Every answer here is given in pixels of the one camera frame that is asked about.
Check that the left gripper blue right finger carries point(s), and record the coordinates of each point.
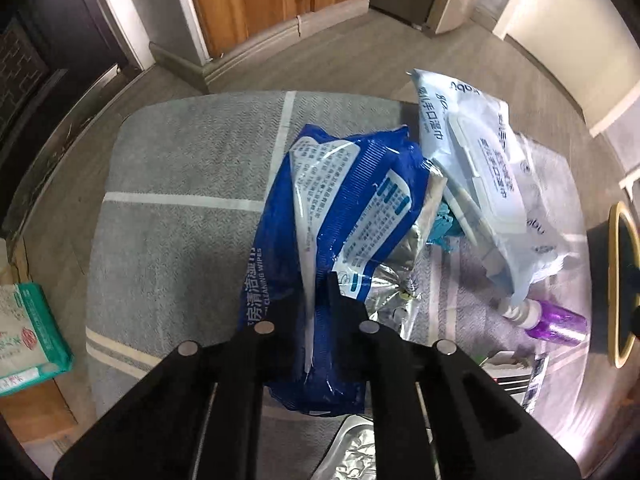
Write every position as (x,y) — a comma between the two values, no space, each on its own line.
(346,313)

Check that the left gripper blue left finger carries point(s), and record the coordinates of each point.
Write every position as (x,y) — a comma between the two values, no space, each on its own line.
(309,295)

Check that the blue kitchen wipes pack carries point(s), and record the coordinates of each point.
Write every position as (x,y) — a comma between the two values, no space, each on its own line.
(362,207)

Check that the teal trash bin yellow rim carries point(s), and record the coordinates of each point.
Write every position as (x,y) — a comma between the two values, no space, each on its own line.
(614,268)

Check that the silver foil tray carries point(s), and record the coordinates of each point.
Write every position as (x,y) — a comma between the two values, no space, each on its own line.
(351,454)

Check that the blue crumpled glove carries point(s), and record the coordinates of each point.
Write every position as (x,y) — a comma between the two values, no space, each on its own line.
(445,228)

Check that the grey plaid mat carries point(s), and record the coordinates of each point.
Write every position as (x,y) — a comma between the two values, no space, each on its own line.
(182,200)

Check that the green white medicine box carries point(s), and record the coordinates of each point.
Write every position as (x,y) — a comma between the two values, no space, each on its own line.
(510,371)

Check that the purple spray bottle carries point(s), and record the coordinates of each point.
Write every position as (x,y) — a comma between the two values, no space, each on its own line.
(540,319)

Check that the small blue white sachet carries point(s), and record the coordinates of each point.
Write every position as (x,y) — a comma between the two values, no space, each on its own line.
(536,381)

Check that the white baby wipes pack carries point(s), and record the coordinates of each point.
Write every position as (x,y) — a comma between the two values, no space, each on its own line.
(492,186)

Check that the green tissue pack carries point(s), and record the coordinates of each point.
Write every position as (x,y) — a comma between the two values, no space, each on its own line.
(32,349)

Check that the dark entrance door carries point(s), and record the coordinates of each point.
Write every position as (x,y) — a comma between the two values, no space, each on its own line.
(52,53)

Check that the white interior door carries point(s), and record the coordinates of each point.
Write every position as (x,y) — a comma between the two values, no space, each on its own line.
(586,46)

